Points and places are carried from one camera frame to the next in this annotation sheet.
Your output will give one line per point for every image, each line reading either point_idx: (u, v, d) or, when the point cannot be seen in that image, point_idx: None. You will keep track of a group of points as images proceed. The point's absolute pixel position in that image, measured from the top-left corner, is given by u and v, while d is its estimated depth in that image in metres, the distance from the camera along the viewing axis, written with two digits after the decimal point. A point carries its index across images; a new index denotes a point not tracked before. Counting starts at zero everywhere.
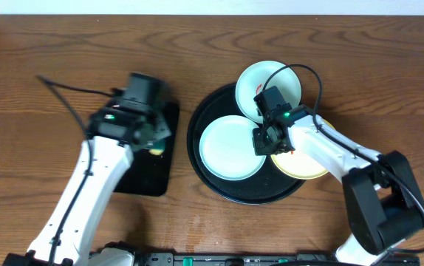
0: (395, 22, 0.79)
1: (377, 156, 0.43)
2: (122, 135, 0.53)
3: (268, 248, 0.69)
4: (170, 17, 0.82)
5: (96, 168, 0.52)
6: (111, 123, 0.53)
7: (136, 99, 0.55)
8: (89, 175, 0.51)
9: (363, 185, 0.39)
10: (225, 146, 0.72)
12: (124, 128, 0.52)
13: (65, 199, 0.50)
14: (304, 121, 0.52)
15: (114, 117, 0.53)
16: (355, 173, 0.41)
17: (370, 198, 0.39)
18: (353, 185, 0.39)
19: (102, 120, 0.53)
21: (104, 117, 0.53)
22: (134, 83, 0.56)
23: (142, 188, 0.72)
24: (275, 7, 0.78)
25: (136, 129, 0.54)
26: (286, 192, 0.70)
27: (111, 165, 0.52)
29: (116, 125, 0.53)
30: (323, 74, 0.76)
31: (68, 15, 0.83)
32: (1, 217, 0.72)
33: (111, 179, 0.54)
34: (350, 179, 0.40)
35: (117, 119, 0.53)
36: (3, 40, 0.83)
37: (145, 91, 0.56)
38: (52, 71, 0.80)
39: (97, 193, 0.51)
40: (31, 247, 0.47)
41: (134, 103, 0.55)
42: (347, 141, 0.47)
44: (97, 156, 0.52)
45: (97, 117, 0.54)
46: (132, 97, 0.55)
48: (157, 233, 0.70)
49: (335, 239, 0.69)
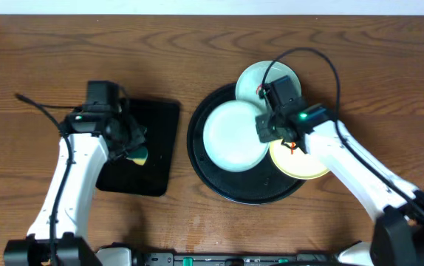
0: (395, 22, 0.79)
1: (413, 191, 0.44)
2: (95, 129, 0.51)
3: (268, 248, 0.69)
4: (170, 17, 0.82)
5: (79, 157, 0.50)
6: (80, 121, 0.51)
7: (98, 102, 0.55)
8: (73, 163, 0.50)
9: (397, 227, 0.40)
10: (227, 134, 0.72)
12: (94, 123, 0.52)
13: (53, 188, 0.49)
14: (326, 130, 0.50)
15: (82, 117, 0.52)
16: (390, 211, 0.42)
17: (402, 237, 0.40)
18: (389, 228, 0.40)
19: (71, 121, 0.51)
21: (72, 120, 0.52)
22: (90, 89, 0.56)
23: (141, 188, 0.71)
24: (275, 7, 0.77)
25: (107, 125, 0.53)
26: (286, 192, 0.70)
27: (91, 151, 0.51)
29: (86, 123, 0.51)
30: (323, 74, 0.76)
31: (68, 15, 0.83)
32: (1, 218, 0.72)
33: (95, 167, 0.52)
34: (385, 219, 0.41)
35: (86, 119, 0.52)
36: (2, 39, 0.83)
37: (106, 92, 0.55)
38: (52, 71, 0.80)
39: (82, 180, 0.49)
40: (30, 231, 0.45)
41: (97, 106, 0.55)
42: (380, 168, 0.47)
44: (76, 146, 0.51)
45: (63, 123, 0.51)
46: (94, 101, 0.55)
48: (157, 233, 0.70)
49: (335, 239, 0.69)
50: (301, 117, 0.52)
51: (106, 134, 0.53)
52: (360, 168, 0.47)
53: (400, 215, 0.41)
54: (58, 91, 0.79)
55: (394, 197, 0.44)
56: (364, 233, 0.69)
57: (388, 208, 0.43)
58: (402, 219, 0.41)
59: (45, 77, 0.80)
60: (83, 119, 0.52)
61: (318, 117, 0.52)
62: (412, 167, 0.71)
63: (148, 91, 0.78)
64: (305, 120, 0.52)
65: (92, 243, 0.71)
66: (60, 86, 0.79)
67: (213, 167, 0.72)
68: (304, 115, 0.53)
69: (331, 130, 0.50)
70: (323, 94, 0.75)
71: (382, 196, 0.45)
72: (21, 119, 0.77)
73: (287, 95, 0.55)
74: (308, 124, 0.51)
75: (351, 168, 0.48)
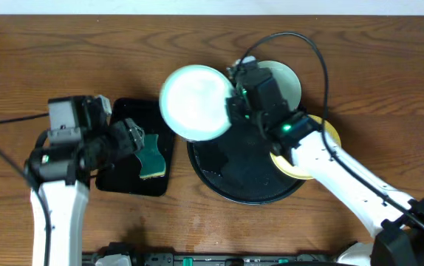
0: (395, 22, 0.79)
1: (408, 202, 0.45)
2: (66, 168, 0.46)
3: (267, 248, 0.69)
4: (170, 17, 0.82)
5: (56, 218, 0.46)
6: (49, 164, 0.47)
7: (66, 125, 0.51)
8: (52, 229, 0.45)
9: (397, 241, 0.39)
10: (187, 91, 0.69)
12: (64, 162, 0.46)
13: (38, 258, 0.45)
14: (312, 143, 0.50)
15: (49, 157, 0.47)
16: (388, 227, 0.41)
17: (405, 250, 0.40)
18: (388, 244, 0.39)
19: (39, 164, 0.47)
21: (40, 161, 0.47)
22: (55, 110, 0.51)
23: (141, 188, 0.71)
24: (274, 7, 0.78)
25: (79, 157, 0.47)
26: (286, 192, 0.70)
27: (69, 211, 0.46)
29: (56, 162, 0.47)
30: (323, 74, 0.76)
31: (67, 15, 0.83)
32: (1, 217, 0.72)
33: (77, 220, 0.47)
34: (387, 237, 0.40)
35: (54, 154, 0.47)
36: (2, 40, 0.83)
37: (72, 113, 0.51)
38: (52, 71, 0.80)
39: (67, 246, 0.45)
40: None
41: (66, 131, 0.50)
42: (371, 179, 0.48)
44: (52, 207, 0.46)
45: (34, 162, 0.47)
46: (60, 125, 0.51)
48: (157, 233, 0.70)
49: (335, 239, 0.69)
50: (286, 130, 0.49)
51: (79, 166, 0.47)
52: (352, 182, 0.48)
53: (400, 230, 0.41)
54: (58, 91, 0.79)
55: (391, 210, 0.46)
56: (364, 233, 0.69)
57: (387, 222, 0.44)
58: (402, 233, 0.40)
59: (45, 77, 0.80)
60: (51, 155, 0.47)
61: (301, 128, 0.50)
62: (412, 167, 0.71)
63: (148, 91, 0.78)
64: (289, 135, 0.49)
65: (92, 243, 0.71)
66: (60, 86, 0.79)
67: (212, 167, 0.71)
68: (288, 127, 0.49)
69: (318, 142, 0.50)
70: (323, 94, 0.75)
71: (379, 209, 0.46)
72: None
73: (269, 98, 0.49)
74: (291, 138, 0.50)
75: (345, 181, 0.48)
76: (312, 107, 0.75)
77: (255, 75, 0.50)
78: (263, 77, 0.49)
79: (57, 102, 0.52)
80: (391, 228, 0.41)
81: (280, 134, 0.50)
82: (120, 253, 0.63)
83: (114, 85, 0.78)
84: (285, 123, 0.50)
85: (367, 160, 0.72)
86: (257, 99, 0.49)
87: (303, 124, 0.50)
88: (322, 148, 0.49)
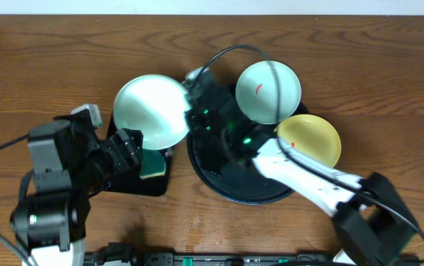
0: (395, 22, 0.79)
1: (357, 182, 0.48)
2: (59, 225, 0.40)
3: (267, 248, 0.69)
4: (170, 16, 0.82)
5: None
6: (40, 224, 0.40)
7: (51, 168, 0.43)
8: None
9: (350, 219, 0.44)
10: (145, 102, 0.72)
12: (55, 221, 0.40)
13: None
14: (267, 149, 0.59)
15: (38, 216, 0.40)
16: (342, 207, 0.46)
17: (360, 227, 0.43)
18: (342, 223, 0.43)
19: (26, 225, 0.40)
21: (27, 222, 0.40)
22: (35, 154, 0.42)
23: (141, 188, 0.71)
24: (274, 7, 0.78)
25: (71, 209, 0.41)
26: (286, 191, 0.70)
27: None
29: (47, 221, 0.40)
30: (323, 74, 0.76)
31: (67, 15, 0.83)
32: (1, 217, 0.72)
33: None
34: (340, 217, 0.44)
35: (42, 207, 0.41)
36: (2, 40, 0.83)
37: (57, 156, 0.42)
38: (52, 71, 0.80)
39: None
40: None
41: (56, 176, 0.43)
42: (324, 171, 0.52)
44: None
45: (18, 224, 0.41)
46: (43, 168, 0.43)
48: (157, 233, 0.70)
49: (335, 239, 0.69)
50: (245, 143, 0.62)
51: (72, 220, 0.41)
52: (306, 175, 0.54)
53: (350, 207, 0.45)
54: (58, 91, 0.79)
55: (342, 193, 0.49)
56: None
57: (340, 204, 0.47)
58: (353, 210, 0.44)
59: (45, 77, 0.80)
60: (39, 209, 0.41)
61: (259, 140, 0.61)
62: (412, 167, 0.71)
63: None
64: (250, 148, 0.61)
65: (91, 243, 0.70)
66: (60, 86, 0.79)
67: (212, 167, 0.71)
68: (248, 140, 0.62)
69: (273, 147, 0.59)
70: (323, 94, 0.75)
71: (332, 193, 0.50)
72: (21, 119, 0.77)
73: (227, 118, 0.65)
74: (251, 148, 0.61)
75: (301, 176, 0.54)
76: (312, 107, 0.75)
77: (215, 100, 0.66)
78: (221, 103, 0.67)
79: (35, 141, 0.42)
80: (343, 208, 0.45)
81: (241, 147, 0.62)
82: (120, 259, 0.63)
83: (114, 85, 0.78)
84: (245, 137, 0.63)
85: (367, 159, 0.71)
86: (219, 119, 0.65)
87: (262, 137, 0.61)
88: (278, 151, 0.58)
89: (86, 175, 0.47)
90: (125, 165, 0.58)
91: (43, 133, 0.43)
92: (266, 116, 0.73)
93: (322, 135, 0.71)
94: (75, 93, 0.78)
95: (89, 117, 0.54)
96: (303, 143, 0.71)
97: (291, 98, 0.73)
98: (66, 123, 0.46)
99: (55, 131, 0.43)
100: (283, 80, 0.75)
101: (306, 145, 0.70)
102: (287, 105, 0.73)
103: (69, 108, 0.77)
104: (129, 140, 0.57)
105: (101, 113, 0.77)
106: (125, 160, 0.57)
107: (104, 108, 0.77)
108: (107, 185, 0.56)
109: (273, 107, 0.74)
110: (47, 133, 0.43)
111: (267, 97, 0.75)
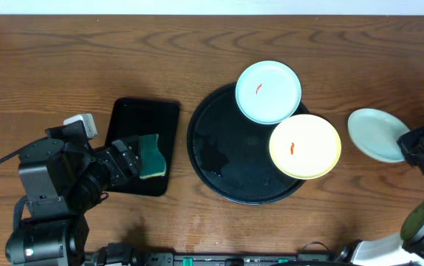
0: (395, 22, 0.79)
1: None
2: (57, 256, 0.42)
3: (268, 248, 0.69)
4: (170, 17, 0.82)
5: None
6: (39, 256, 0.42)
7: (46, 196, 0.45)
8: None
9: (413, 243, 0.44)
10: (366, 130, 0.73)
12: (55, 251, 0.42)
13: None
14: None
15: (35, 249, 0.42)
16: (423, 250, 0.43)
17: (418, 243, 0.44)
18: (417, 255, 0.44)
19: (26, 258, 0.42)
21: (26, 256, 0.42)
22: (31, 183, 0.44)
23: (142, 188, 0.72)
24: (274, 7, 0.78)
25: (69, 238, 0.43)
26: (286, 192, 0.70)
27: None
29: (47, 252, 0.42)
30: (323, 74, 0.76)
31: (68, 15, 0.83)
32: (1, 217, 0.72)
33: None
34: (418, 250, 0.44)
35: (38, 239, 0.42)
36: (2, 40, 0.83)
37: (51, 183, 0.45)
38: (52, 71, 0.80)
39: None
40: None
41: (53, 205, 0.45)
42: None
44: None
45: (15, 256, 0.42)
46: (38, 195, 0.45)
48: (157, 233, 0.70)
49: (336, 239, 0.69)
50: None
51: (70, 249, 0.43)
52: None
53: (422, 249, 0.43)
54: (59, 91, 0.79)
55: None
56: (366, 233, 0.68)
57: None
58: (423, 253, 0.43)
59: (45, 77, 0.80)
60: (35, 241, 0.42)
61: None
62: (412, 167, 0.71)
63: (148, 91, 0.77)
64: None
65: (92, 244, 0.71)
66: (60, 86, 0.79)
67: (212, 167, 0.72)
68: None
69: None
70: (323, 94, 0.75)
71: None
72: (21, 119, 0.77)
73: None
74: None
75: None
76: (312, 106, 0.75)
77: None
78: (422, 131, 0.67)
79: (29, 168, 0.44)
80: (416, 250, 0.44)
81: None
82: (120, 262, 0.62)
83: (114, 85, 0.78)
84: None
85: (368, 159, 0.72)
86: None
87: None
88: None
89: (80, 195, 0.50)
90: (124, 177, 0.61)
91: (38, 159, 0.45)
92: (267, 116, 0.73)
93: (324, 134, 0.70)
94: (76, 93, 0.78)
95: (83, 128, 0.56)
96: (303, 144, 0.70)
97: (290, 95, 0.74)
98: (60, 144, 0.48)
99: (49, 157, 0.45)
100: (283, 80, 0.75)
101: (307, 145, 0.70)
102: (288, 103, 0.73)
103: (69, 108, 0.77)
104: (126, 151, 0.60)
105: (100, 112, 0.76)
106: (122, 173, 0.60)
107: (105, 108, 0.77)
108: (106, 196, 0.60)
109: (275, 107, 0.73)
110: (40, 159, 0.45)
111: (267, 96, 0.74)
